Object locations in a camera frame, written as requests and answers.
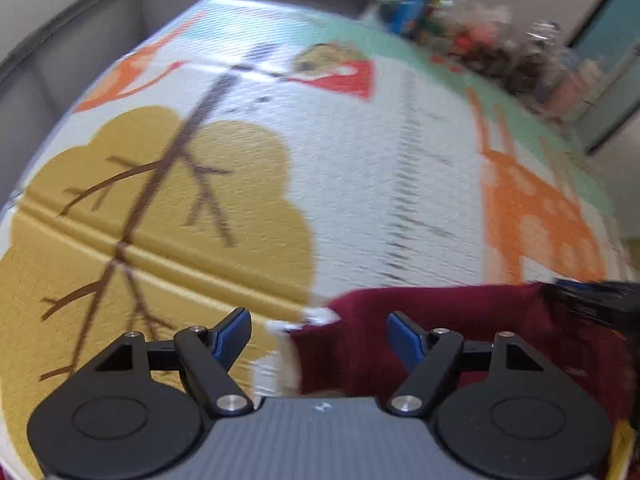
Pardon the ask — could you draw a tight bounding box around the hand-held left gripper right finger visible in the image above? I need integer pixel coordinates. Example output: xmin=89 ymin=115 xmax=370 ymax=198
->
xmin=386 ymin=311 xmax=546 ymax=417

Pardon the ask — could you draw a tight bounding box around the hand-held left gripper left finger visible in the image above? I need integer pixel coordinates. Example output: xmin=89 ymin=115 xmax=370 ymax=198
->
xmin=95 ymin=307 xmax=253 ymax=417

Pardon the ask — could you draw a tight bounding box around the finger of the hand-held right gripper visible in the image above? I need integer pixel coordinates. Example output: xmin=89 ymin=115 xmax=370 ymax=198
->
xmin=542 ymin=280 xmax=640 ymax=335

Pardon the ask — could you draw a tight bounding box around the maroon cat-print sweater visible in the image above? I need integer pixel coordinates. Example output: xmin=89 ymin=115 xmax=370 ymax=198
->
xmin=267 ymin=282 xmax=633 ymax=428

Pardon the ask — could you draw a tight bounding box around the printed foam play mat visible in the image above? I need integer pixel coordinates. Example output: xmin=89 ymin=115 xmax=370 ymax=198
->
xmin=0 ymin=0 xmax=636 ymax=480

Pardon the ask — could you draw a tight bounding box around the blue door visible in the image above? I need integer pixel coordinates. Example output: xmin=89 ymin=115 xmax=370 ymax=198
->
xmin=567 ymin=0 xmax=640 ymax=153

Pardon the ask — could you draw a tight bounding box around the blue snack can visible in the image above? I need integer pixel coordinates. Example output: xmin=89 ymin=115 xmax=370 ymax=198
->
xmin=390 ymin=0 xmax=436 ymax=36

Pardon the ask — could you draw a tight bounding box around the grey wall rail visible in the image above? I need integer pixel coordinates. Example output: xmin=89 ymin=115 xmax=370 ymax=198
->
xmin=0 ymin=0 xmax=371 ymax=91

